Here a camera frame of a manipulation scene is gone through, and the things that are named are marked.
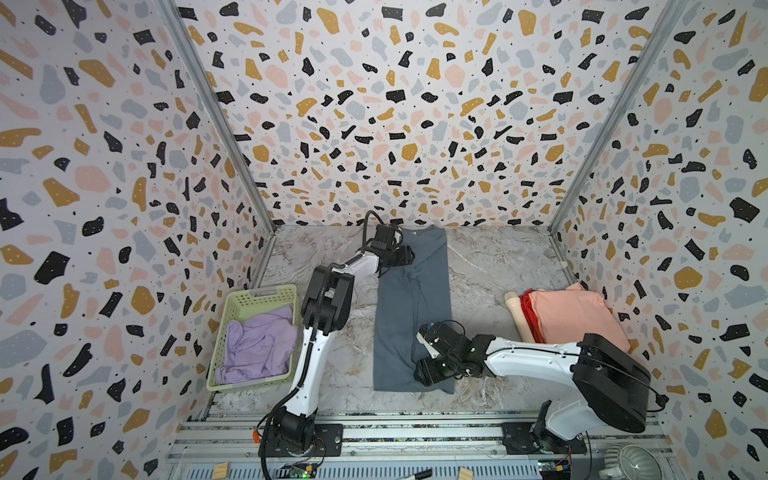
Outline light green plastic basket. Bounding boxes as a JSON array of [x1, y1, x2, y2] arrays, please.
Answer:
[[206, 284, 302, 392]]

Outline folded red t-shirt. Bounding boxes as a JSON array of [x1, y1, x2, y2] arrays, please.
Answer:
[[520, 289, 545, 343]]

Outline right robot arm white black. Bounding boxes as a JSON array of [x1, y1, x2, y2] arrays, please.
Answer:
[[414, 321, 653, 455]]

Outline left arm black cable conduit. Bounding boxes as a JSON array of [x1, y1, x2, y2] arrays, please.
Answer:
[[255, 209, 388, 480]]

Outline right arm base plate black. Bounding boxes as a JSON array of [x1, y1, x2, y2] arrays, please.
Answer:
[[501, 422, 587, 455]]

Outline left wooden block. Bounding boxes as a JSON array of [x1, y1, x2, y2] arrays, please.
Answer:
[[211, 462, 230, 480]]

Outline aluminium rail frame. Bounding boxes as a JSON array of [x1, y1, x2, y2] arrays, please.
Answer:
[[158, 411, 685, 479]]

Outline left circuit board green LED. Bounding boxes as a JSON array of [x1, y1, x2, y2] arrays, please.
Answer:
[[276, 462, 318, 479]]

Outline folded beige t-shirt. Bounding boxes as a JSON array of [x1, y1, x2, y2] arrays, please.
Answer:
[[504, 291, 535, 343]]

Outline folded pink t-shirt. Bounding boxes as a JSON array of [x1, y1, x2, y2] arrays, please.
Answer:
[[529, 285, 630, 352]]

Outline grey-blue t-shirt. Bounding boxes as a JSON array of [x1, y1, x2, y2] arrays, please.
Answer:
[[373, 226, 455, 394]]

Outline wooden block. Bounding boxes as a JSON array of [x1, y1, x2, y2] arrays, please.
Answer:
[[211, 462, 230, 480], [457, 467, 474, 480]]

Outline lilac t-shirt in basket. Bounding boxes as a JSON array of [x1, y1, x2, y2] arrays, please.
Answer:
[[215, 305, 298, 385]]

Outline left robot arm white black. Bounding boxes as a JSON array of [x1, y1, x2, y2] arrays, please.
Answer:
[[263, 223, 415, 452]]

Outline right wooden block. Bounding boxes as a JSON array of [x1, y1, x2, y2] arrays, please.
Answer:
[[457, 467, 474, 480]]

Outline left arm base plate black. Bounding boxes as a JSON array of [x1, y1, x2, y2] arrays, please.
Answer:
[[259, 423, 344, 458]]

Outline black marker pen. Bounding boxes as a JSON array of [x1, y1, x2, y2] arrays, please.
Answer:
[[398, 468, 433, 480]]

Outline right circuit board with wires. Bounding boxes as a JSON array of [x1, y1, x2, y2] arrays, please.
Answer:
[[537, 460, 571, 480]]

